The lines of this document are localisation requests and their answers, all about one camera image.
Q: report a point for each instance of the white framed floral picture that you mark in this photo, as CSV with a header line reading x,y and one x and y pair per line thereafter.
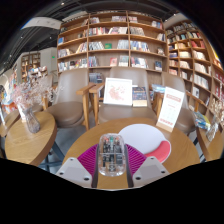
x,y
117,91

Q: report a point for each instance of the round wooden side table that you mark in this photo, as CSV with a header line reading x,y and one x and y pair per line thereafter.
x,y
10,123
213,146
30,143

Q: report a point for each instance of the light blue book stack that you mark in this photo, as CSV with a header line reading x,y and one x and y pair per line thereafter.
x,y
158,88

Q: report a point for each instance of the white hanging ceiling sign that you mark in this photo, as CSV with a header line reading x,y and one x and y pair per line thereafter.
x,y
41,22

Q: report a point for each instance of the distant wooden bookshelf unit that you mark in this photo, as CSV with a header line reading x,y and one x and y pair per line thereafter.
x,y
30,65

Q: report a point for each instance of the transparent computer mouse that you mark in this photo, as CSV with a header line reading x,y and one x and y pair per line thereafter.
x,y
111,155

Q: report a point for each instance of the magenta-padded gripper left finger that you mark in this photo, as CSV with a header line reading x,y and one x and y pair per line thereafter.
x,y
87,161

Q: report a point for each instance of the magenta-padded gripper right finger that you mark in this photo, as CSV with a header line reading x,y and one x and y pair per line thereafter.
x,y
136,161

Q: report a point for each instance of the stack of colourful books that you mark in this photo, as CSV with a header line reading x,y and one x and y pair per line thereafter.
x,y
201,120

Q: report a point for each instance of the beige armchair wooden arms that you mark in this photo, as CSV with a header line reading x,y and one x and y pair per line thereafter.
x,y
173,80
70,90
133,75

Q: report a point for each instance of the dark cover book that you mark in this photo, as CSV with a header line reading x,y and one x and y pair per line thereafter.
x,y
139,96

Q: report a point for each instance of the glass vase pale dried flowers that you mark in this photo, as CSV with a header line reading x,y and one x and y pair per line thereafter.
x,y
211,131

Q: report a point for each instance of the red and white table sign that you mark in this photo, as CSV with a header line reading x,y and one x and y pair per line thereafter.
x,y
170,108

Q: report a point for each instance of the tall wooden bookshelf unit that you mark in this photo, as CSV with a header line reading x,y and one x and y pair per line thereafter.
x,y
110,55

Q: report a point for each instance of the glass vase pink flowers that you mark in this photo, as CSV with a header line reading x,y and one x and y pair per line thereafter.
x,y
31,123

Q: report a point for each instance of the white mouse pad red rest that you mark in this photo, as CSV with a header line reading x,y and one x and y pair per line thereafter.
x,y
143,136

